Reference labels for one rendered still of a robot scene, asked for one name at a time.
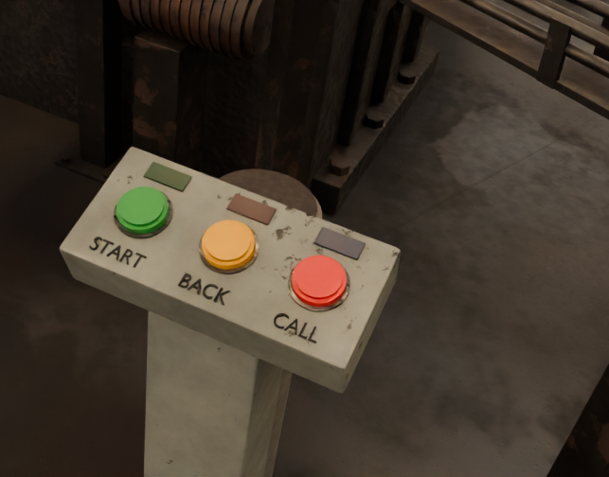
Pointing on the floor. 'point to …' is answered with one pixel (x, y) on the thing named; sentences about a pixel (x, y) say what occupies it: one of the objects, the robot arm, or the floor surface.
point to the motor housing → (186, 65)
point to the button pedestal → (223, 316)
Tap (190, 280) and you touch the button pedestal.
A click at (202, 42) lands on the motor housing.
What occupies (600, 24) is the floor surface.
